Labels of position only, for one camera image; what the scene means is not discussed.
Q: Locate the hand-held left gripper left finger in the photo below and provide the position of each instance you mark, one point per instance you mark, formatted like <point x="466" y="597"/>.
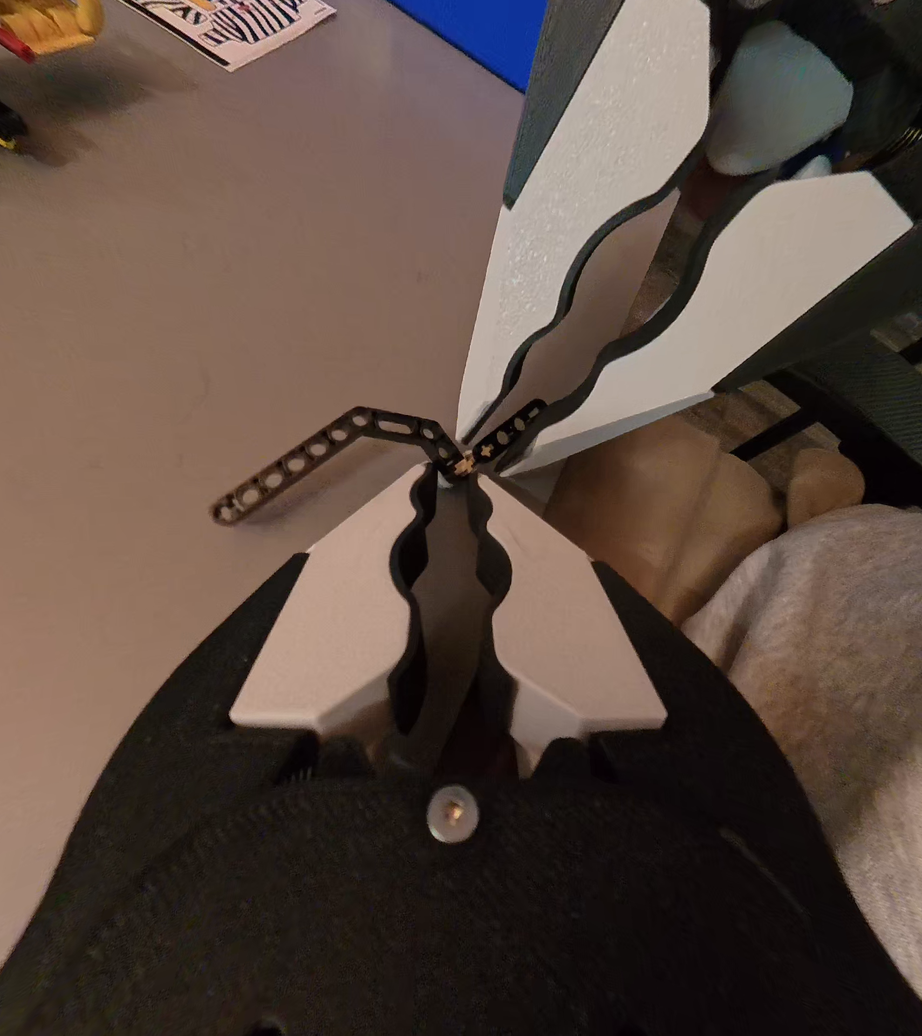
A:
<point x="331" y="631"/>

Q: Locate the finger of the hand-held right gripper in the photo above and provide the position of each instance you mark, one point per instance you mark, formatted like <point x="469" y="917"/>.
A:
<point x="606" y="121"/>
<point x="768" y="283"/>

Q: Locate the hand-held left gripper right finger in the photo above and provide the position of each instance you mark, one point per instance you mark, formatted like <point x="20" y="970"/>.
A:
<point x="566" y="639"/>

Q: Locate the tan lego pin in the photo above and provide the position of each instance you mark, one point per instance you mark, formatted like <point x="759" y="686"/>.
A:
<point x="465" y="465"/>

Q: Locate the black bent lego beam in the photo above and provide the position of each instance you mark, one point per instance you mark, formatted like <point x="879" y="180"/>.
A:
<point x="396" y="424"/>

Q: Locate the person's tan trouser leg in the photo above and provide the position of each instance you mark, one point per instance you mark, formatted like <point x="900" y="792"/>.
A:
<point x="655" y="518"/>

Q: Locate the blue plastic bin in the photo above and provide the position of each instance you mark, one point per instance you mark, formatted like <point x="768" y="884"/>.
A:
<point x="477" y="32"/>

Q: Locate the printed instruction sheet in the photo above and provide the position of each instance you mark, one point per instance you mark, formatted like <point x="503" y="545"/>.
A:
<point x="242" y="28"/>

